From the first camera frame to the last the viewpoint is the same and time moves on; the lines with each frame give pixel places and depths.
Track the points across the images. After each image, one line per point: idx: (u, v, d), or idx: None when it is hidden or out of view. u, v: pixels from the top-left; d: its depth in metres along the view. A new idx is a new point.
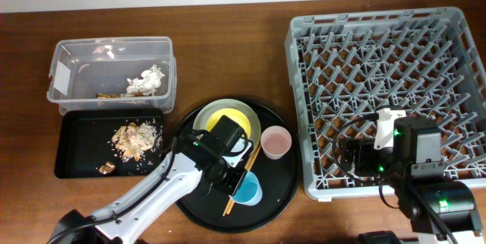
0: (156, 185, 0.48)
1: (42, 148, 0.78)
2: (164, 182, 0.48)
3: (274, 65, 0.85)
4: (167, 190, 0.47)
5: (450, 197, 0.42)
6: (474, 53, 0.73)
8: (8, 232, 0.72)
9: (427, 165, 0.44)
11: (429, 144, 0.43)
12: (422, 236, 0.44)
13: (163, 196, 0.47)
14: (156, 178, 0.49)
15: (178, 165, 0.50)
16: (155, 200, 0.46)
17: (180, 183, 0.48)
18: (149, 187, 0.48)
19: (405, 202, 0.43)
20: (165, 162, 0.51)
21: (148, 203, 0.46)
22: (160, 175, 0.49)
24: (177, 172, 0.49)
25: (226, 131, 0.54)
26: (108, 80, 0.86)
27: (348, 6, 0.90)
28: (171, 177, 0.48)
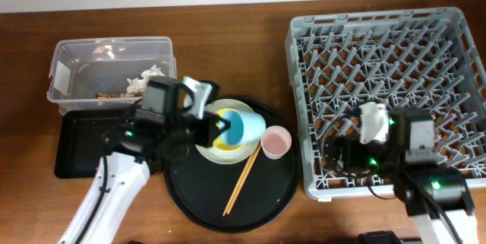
0: (99, 201, 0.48)
1: (42, 148, 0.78)
2: (105, 194, 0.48)
3: (274, 66, 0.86)
4: (112, 201, 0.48)
5: (440, 178, 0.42)
6: (474, 53, 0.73)
8: (8, 232, 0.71)
9: (421, 153, 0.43)
11: (423, 131, 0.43)
12: (416, 221, 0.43)
13: (112, 207, 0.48)
14: (96, 193, 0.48)
15: (115, 171, 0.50)
16: (104, 213, 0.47)
17: (124, 187, 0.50)
18: (93, 205, 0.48)
19: (400, 186, 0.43)
20: (98, 171, 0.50)
21: (99, 219, 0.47)
22: (99, 188, 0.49)
24: (115, 180, 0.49)
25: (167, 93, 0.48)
26: (108, 80, 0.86)
27: (348, 7, 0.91)
28: (112, 186, 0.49)
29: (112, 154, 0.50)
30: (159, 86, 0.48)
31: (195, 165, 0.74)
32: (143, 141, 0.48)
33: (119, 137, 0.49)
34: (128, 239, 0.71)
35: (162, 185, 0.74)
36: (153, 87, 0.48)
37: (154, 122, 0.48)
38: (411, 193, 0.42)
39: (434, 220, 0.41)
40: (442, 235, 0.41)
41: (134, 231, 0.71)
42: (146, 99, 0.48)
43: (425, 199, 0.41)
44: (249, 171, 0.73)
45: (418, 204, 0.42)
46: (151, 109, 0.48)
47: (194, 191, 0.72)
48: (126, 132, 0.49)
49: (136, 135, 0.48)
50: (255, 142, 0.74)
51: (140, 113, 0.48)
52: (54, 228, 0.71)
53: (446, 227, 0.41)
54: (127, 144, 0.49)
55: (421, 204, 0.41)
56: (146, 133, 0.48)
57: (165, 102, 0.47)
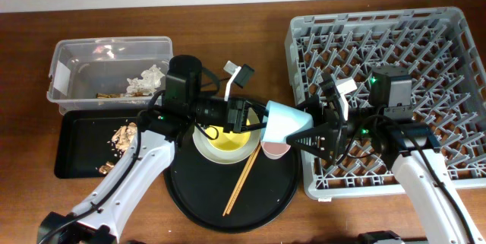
0: (130, 166, 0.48)
1: (42, 148, 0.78)
2: (137, 162, 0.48)
3: (274, 66, 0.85)
4: (142, 169, 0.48)
5: (414, 128, 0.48)
6: (474, 53, 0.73)
8: (7, 232, 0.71)
9: (399, 109, 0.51)
11: (402, 90, 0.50)
12: (394, 166, 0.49)
13: (140, 176, 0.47)
14: (128, 160, 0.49)
15: (149, 142, 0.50)
16: (131, 182, 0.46)
17: (153, 160, 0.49)
18: (123, 169, 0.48)
19: (377, 139, 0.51)
20: (133, 143, 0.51)
21: (124, 188, 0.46)
22: (132, 156, 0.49)
24: (147, 150, 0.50)
25: (180, 90, 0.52)
26: (108, 80, 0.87)
27: (348, 6, 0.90)
28: (143, 156, 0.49)
29: (144, 132, 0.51)
30: (178, 74, 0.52)
31: (195, 165, 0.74)
32: (172, 125, 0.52)
33: (150, 122, 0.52)
34: (128, 239, 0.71)
35: (162, 185, 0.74)
36: (175, 74, 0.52)
37: (179, 107, 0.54)
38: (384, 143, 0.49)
39: (406, 158, 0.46)
40: (414, 169, 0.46)
41: (134, 231, 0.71)
42: (169, 87, 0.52)
43: (396, 144, 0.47)
44: (248, 171, 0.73)
45: (390, 151, 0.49)
46: (175, 96, 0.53)
47: (194, 190, 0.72)
48: (157, 117, 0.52)
49: (165, 121, 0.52)
50: (255, 142, 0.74)
51: (165, 99, 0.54)
52: None
53: (418, 163, 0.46)
54: (156, 126, 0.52)
55: (392, 149, 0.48)
56: (175, 117, 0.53)
57: (187, 89, 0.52)
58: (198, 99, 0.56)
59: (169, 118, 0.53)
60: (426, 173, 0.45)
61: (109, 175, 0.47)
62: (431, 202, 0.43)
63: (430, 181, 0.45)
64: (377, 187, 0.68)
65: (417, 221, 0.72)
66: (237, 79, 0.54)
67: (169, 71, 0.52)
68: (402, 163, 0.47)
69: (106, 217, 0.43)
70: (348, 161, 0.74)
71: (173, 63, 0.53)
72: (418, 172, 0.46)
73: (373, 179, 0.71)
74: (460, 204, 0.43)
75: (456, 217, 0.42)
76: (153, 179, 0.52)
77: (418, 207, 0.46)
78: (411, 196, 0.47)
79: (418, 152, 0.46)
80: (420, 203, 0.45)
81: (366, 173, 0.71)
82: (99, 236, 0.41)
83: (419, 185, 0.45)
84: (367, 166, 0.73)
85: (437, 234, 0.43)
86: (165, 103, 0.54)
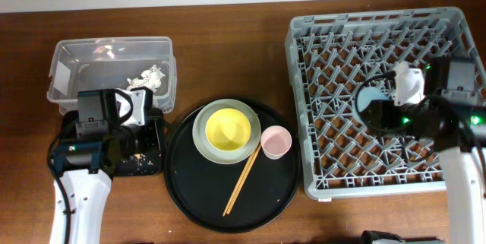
0: (68, 223, 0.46)
1: (41, 148, 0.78)
2: (74, 215, 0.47)
3: (274, 67, 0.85)
4: (82, 217, 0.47)
5: (480, 112, 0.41)
6: (474, 53, 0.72)
8: (7, 232, 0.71)
9: (459, 93, 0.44)
11: (462, 71, 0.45)
12: (443, 153, 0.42)
13: (81, 224, 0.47)
14: (63, 216, 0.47)
15: (74, 188, 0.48)
16: (78, 232, 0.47)
17: (87, 202, 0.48)
18: (64, 228, 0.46)
19: (433, 117, 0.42)
20: (57, 195, 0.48)
21: (73, 239, 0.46)
22: (64, 212, 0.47)
24: (77, 198, 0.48)
25: (92, 106, 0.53)
26: (108, 80, 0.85)
27: (348, 7, 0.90)
28: (76, 206, 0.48)
29: (63, 175, 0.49)
30: (88, 94, 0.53)
31: (194, 165, 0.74)
32: (92, 144, 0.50)
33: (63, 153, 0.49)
34: (128, 239, 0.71)
35: (162, 185, 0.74)
36: (86, 97, 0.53)
37: (98, 129, 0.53)
38: (443, 125, 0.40)
39: (464, 155, 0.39)
40: (468, 172, 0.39)
41: (134, 231, 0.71)
42: (83, 111, 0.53)
43: (463, 132, 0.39)
44: (248, 171, 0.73)
45: (446, 137, 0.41)
46: (92, 118, 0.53)
47: (194, 190, 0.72)
48: (68, 147, 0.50)
49: (79, 149, 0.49)
50: (255, 142, 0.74)
51: (81, 128, 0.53)
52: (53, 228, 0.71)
53: (474, 163, 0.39)
54: (74, 159, 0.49)
55: (454, 136, 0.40)
56: (89, 144, 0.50)
57: (100, 109, 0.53)
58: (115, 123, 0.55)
59: (85, 143, 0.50)
60: (478, 178, 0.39)
61: (53, 237, 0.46)
62: (471, 213, 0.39)
63: (481, 189, 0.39)
64: (377, 187, 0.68)
65: (418, 221, 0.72)
66: None
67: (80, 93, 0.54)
68: (457, 160, 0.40)
69: None
70: (348, 161, 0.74)
71: (80, 96, 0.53)
72: (469, 175, 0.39)
73: (373, 179, 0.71)
74: None
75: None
76: (101, 212, 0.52)
77: (452, 206, 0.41)
78: (450, 194, 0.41)
79: (477, 150, 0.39)
80: (456, 204, 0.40)
81: (366, 174, 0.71)
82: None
83: (465, 189, 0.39)
84: (367, 166, 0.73)
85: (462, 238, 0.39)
86: (82, 132, 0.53)
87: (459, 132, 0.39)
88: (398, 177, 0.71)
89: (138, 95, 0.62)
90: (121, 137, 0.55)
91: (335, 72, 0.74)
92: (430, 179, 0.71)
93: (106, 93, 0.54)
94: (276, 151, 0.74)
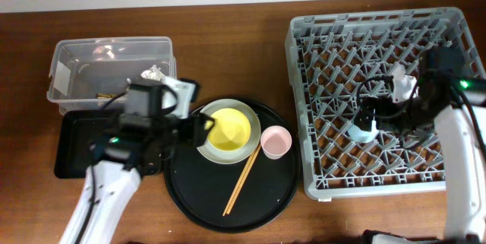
0: (88, 216, 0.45)
1: (40, 148, 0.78)
2: (95, 206, 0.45)
3: (274, 67, 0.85)
4: (102, 213, 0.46)
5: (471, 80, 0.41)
6: (474, 53, 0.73)
8: (7, 232, 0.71)
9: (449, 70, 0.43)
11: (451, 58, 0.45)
12: (437, 115, 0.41)
13: (102, 222, 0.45)
14: (84, 205, 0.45)
15: (101, 179, 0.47)
16: (95, 226, 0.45)
17: (113, 197, 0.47)
18: (83, 220, 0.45)
19: (427, 84, 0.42)
20: (86, 182, 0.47)
21: (89, 230, 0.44)
22: (88, 201, 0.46)
24: (103, 188, 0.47)
25: (140, 100, 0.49)
26: (108, 80, 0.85)
27: (348, 7, 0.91)
28: (101, 197, 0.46)
29: (98, 164, 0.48)
30: (140, 87, 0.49)
31: (195, 166, 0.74)
32: (131, 145, 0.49)
33: (104, 145, 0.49)
34: (128, 239, 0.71)
35: (162, 185, 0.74)
36: (137, 89, 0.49)
37: (137, 125, 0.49)
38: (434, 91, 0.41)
39: (455, 111, 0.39)
40: (459, 123, 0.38)
41: (135, 231, 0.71)
42: (130, 102, 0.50)
43: (452, 93, 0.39)
44: (247, 172, 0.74)
45: (437, 102, 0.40)
46: (136, 112, 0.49)
47: (195, 191, 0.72)
48: (110, 139, 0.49)
49: (120, 145, 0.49)
50: (255, 142, 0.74)
51: (124, 119, 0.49)
52: (54, 228, 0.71)
53: (468, 121, 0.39)
54: (112, 151, 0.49)
55: (444, 99, 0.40)
56: (130, 141, 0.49)
57: (148, 104, 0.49)
58: (162, 118, 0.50)
59: (127, 139, 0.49)
60: (471, 130, 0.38)
61: (71, 223, 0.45)
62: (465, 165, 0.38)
63: (474, 137, 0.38)
64: (377, 187, 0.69)
65: (417, 220, 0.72)
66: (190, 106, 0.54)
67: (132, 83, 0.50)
68: (448, 115, 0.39)
69: None
70: (348, 161, 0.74)
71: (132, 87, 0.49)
72: (461, 127, 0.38)
73: (373, 179, 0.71)
74: None
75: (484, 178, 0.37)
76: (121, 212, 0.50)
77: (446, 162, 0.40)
78: (444, 152, 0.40)
79: (467, 107, 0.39)
80: (449, 157, 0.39)
81: (366, 174, 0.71)
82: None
83: (459, 140, 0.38)
84: (367, 166, 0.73)
85: (457, 198, 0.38)
86: (124, 124, 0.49)
87: (449, 94, 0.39)
88: (398, 177, 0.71)
89: (185, 87, 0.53)
90: (162, 130, 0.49)
91: (335, 73, 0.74)
92: (430, 179, 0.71)
93: (156, 89, 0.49)
94: (276, 151, 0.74)
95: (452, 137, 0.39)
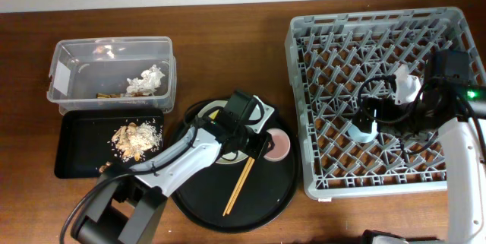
0: (184, 150, 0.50)
1: (40, 148, 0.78)
2: (191, 148, 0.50)
3: (274, 67, 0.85)
4: (194, 156, 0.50)
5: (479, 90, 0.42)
6: (474, 53, 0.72)
8: (8, 232, 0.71)
9: (456, 79, 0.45)
11: (458, 64, 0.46)
12: (443, 128, 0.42)
13: (190, 161, 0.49)
14: (183, 144, 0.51)
15: (202, 137, 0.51)
16: (184, 163, 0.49)
17: (204, 151, 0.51)
18: (177, 152, 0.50)
19: (433, 95, 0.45)
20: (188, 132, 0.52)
21: (181, 162, 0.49)
22: (187, 142, 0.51)
24: (200, 142, 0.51)
25: (238, 107, 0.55)
26: (108, 80, 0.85)
27: (348, 7, 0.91)
28: (197, 146, 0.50)
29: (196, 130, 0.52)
30: (243, 96, 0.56)
31: None
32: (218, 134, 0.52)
33: (200, 123, 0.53)
34: None
35: None
36: (240, 97, 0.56)
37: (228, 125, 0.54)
38: (441, 102, 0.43)
39: (460, 123, 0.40)
40: (464, 137, 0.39)
41: None
42: (229, 105, 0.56)
43: (457, 104, 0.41)
44: (247, 171, 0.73)
45: (442, 112, 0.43)
46: (231, 113, 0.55)
47: (195, 191, 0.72)
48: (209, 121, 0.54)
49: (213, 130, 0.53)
50: None
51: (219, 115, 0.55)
52: (54, 229, 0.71)
53: (473, 135, 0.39)
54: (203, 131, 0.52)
55: (449, 109, 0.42)
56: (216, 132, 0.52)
57: (244, 111, 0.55)
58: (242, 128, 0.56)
59: (216, 130, 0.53)
60: (475, 144, 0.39)
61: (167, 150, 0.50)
62: (468, 180, 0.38)
63: (479, 153, 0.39)
64: (377, 187, 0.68)
65: (417, 220, 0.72)
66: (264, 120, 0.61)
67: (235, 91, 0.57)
68: (453, 127, 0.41)
69: (160, 182, 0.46)
70: (348, 161, 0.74)
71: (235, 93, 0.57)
72: (466, 141, 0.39)
73: (373, 179, 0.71)
74: None
75: None
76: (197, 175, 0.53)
77: (450, 177, 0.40)
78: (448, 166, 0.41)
79: (473, 119, 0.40)
80: (453, 172, 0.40)
81: (366, 173, 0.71)
82: (149, 194, 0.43)
83: (464, 154, 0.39)
84: (367, 166, 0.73)
85: (459, 213, 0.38)
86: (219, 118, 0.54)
87: (456, 106, 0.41)
88: (398, 177, 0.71)
89: (267, 109, 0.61)
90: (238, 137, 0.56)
91: (335, 72, 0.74)
92: (430, 179, 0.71)
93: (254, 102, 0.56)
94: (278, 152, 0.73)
95: (457, 153, 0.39)
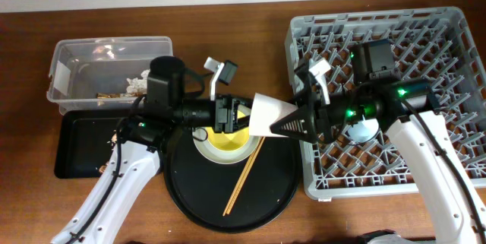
0: (111, 185, 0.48)
1: (39, 149, 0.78)
2: (118, 179, 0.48)
3: (274, 66, 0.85)
4: (124, 187, 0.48)
5: (408, 84, 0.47)
6: (474, 53, 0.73)
8: (9, 231, 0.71)
9: (383, 72, 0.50)
11: (381, 53, 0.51)
12: (389, 130, 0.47)
13: (121, 198, 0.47)
14: (108, 177, 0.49)
15: (128, 156, 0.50)
16: (112, 204, 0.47)
17: (134, 174, 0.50)
18: (102, 191, 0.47)
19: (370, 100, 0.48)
20: (112, 156, 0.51)
21: (111, 199, 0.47)
22: (112, 172, 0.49)
24: (128, 164, 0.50)
25: (156, 93, 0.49)
26: (108, 80, 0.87)
27: (348, 6, 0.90)
28: (124, 171, 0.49)
29: (126, 143, 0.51)
30: (159, 76, 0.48)
31: (195, 165, 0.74)
32: (155, 134, 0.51)
33: (131, 129, 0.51)
34: (128, 239, 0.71)
35: (162, 185, 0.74)
36: (153, 81, 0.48)
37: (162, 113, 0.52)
38: (380, 106, 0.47)
39: (405, 124, 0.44)
40: (414, 136, 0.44)
41: (135, 232, 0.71)
42: (150, 89, 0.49)
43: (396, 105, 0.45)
44: (248, 170, 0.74)
45: (387, 115, 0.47)
46: (156, 101, 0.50)
47: (195, 190, 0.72)
48: (138, 123, 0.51)
49: (147, 127, 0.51)
50: (256, 143, 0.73)
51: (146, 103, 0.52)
52: (53, 229, 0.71)
53: (421, 131, 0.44)
54: (143, 134, 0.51)
55: (391, 113, 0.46)
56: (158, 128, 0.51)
57: (168, 94, 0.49)
58: (182, 102, 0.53)
59: (154, 125, 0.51)
60: (426, 140, 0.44)
61: (89, 195, 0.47)
62: (433, 176, 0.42)
63: (432, 147, 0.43)
64: (377, 187, 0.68)
65: (417, 221, 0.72)
66: (221, 75, 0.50)
67: (149, 72, 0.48)
68: (401, 128, 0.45)
69: None
70: (348, 161, 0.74)
71: (158, 60, 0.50)
72: (417, 139, 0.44)
73: (373, 179, 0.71)
74: (462, 173, 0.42)
75: (458, 183, 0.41)
76: (138, 193, 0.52)
77: (417, 178, 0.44)
78: (411, 169, 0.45)
79: (414, 115, 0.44)
80: (418, 172, 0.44)
81: (366, 174, 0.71)
82: None
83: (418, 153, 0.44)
84: (367, 166, 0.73)
85: (440, 213, 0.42)
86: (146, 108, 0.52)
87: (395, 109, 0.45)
88: (398, 177, 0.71)
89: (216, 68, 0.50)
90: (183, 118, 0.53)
91: (334, 72, 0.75)
92: None
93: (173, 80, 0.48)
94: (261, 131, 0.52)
95: (413, 152, 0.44)
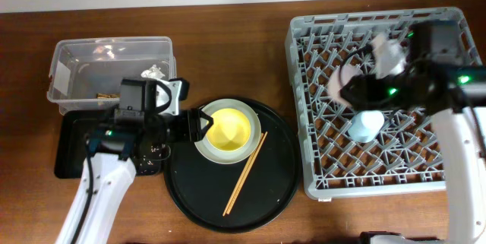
0: (86, 206, 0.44)
1: (39, 148, 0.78)
2: (94, 197, 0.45)
3: (274, 66, 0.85)
4: (102, 203, 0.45)
5: (469, 71, 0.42)
6: (474, 53, 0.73)
8: (9, 230, 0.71)
9: (444, 55, 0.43)
11: (445, 34, 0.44)
12: (436, 115, 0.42)
13: (100, 216, 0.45)
14: (83, 197, 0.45)
15: (99, 170, 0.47)
16: (91, 223, 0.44)
17: (110, 187, 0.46)
18: (79, 213, 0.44)
19: (422, 82, 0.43)
20: (83, 174, 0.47)
21: (90, 219, 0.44)
22: (86, 191, 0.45)
24: (102, 179, 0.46)
25: (131, 98, 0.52)
26: (108, 80, 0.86)
27: (348, 7, 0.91)
28: (99, 187, 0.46)
29: (94, 156, 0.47)
30: (133, 83, 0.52)
31: (195, 166, 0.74)
32: (127, 137, 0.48)
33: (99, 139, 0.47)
34: (128, 239, 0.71)
35: (162, 185, 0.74)
36: (128, 87, 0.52)
37: (135, 120, 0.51)
38: (433, 89, 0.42)
39: (456, 115, 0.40)
40: (461, 131, 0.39)
41: (134, 232, 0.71)
42: (124, 98, 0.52)
43: (453, 91, 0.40)
44: (248, 170, 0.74)
45: (437, 99, 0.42)
46: (130, 107, 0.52)
47: (195, 191, 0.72)
48: (105, 131, 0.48)
49: (118, 131, 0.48)
50: (255, 142, 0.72)
51: (119, 114, 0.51)
52: (53, 228, 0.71)
53: (470, 126, 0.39)
54: (111, 144, 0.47)
55: (443, 99, 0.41)
56: (126, 134, 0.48)
57: (141, 98, 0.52)
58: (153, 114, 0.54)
59: (123, 132, 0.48)
60: (473, 138, 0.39)
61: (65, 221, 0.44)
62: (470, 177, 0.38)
63: (477, 147, 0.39)
64: (377, 187, 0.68)
65: (417, 221, 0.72)
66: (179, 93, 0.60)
67: (123, 80, 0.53)
68: (449, 119, 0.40)
69: None
70: (348, 161, 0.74)
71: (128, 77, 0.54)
72: (463, 135, 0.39)
73: (373, 179, 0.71)
74: None
75: None
76: (116, 202, 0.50)
77: (449, 172, 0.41)
78: (446, 163, 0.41)
79: (470, 109, 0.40)
80: (455, 168, 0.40)
81: (366, 173, 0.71)
82: None
83: (461, 149, 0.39)
84: (367, 166, 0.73)
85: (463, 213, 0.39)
86: (119, 118, 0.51)
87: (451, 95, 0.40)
88: (398, 177, 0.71)
89: (175, 85, 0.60)
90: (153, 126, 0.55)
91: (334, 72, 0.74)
92: (430, 179, 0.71)
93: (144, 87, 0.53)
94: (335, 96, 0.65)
95: (456, 146, 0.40)
